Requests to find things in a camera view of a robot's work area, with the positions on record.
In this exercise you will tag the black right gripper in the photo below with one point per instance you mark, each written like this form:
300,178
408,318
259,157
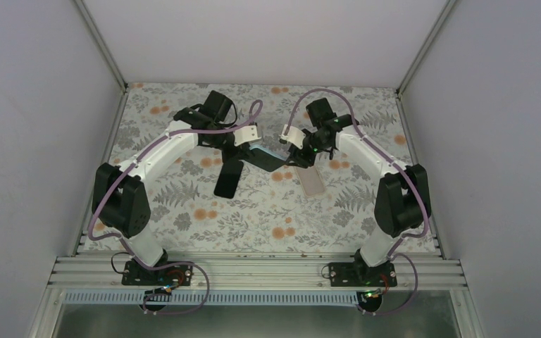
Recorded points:
303,160

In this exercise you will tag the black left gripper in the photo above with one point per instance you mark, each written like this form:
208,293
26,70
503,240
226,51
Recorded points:
244,149

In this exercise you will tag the black smartphone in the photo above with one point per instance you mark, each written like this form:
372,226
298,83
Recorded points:
228,179

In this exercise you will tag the phone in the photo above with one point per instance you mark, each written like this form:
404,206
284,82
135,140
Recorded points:
264,158

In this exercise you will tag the cream phone case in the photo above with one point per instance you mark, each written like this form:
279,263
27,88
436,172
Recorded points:
311,181

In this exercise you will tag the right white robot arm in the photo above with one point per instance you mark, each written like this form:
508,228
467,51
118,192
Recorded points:
402,200

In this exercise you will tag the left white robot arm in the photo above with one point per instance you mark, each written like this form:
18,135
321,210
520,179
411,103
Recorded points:
120,203

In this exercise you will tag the floral patterned table mat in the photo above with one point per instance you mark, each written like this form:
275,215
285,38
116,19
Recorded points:
269,212

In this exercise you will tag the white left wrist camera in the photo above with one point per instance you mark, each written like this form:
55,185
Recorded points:
247,135

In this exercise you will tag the aluminium frame right rail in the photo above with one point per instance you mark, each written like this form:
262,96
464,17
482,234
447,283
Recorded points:
420,96

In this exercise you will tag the aluminium frame rail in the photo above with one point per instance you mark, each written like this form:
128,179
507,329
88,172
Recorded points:
101,127
420,96

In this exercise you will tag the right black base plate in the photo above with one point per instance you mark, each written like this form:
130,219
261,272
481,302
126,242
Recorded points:
360,275

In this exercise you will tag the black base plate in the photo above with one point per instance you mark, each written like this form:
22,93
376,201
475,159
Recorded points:
360,275
175,275

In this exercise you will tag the white slotted cable duct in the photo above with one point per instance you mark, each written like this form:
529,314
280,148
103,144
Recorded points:
215,298

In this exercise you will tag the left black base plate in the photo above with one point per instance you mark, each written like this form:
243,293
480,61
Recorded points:
175,275

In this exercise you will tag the aluminium front rail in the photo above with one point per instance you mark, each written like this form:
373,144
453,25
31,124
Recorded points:
289,273

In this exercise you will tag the aluminium frame left rail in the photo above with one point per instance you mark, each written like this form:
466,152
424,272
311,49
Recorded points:
101,127

